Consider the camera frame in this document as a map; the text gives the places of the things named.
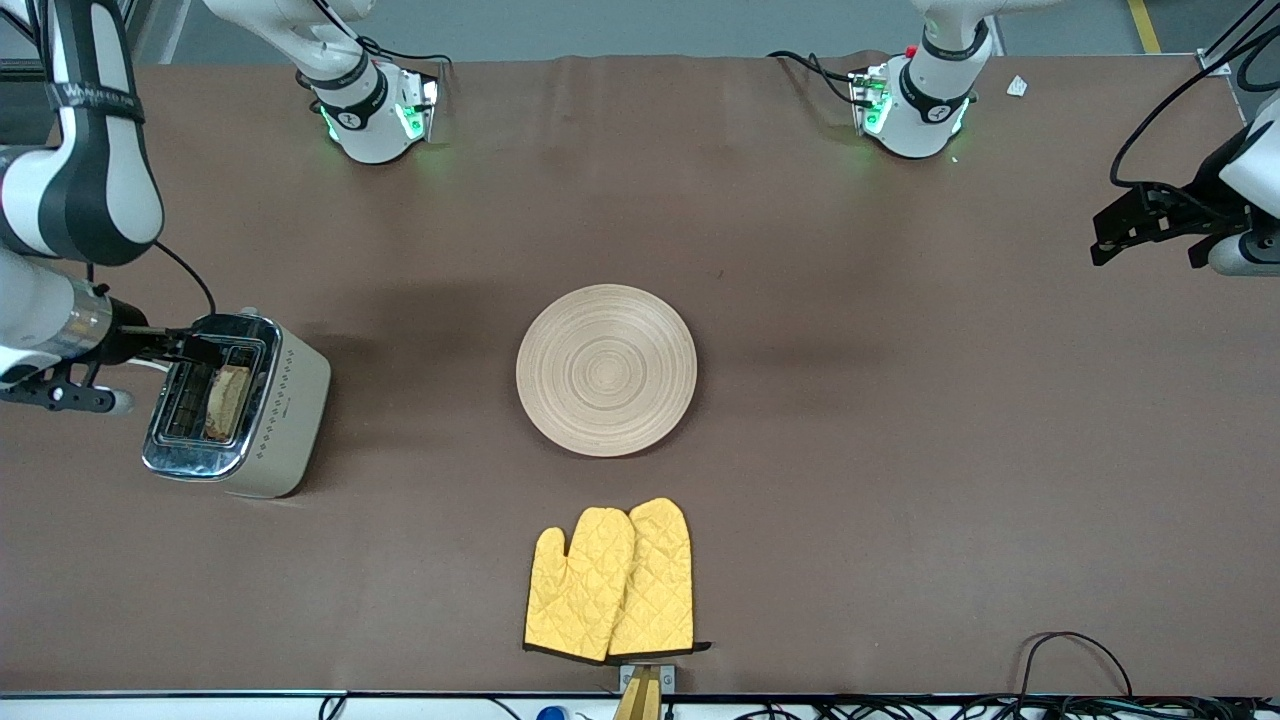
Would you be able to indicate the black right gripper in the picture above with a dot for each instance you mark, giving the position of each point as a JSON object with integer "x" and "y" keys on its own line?
{"x": 133, "y": 341}

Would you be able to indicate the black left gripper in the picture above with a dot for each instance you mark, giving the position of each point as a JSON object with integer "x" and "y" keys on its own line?
{"x": 1193, "y": 204}

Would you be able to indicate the brown toast slice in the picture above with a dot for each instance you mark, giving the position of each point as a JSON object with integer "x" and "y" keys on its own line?
{"x": 228, "y": 405}

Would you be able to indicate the round wooden plate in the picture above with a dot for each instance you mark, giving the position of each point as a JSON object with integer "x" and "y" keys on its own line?
{"x": 606, "y": 370}

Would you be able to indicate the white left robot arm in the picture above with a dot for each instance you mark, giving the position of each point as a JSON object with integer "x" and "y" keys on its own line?
{"x": 925, "y": 110}

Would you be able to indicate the cream and chrome toaster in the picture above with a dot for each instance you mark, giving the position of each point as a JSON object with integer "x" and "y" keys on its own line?
{"x": 290, "y": 420}

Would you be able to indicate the small white paper tag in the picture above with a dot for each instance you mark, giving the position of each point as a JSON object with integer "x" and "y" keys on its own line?
{"x": 1017, "y": 86}

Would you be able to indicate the yellow quilted oven mitt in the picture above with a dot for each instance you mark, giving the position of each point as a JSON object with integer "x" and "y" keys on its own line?
{"x": 660, "y": 580}
{"x": 580, "y": 590}

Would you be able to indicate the wooden strip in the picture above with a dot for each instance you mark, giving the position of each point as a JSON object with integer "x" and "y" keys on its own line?
{"x": 640, "y": 700}

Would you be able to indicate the metal connector bracket green light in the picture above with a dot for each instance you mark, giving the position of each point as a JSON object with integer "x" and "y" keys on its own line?
{"x": 868, "y": 100}
{"x": 420, "y": 105}

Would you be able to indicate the small metal bracket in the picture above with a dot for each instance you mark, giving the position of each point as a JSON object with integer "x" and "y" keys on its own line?
{"x": 668, "y": 680}

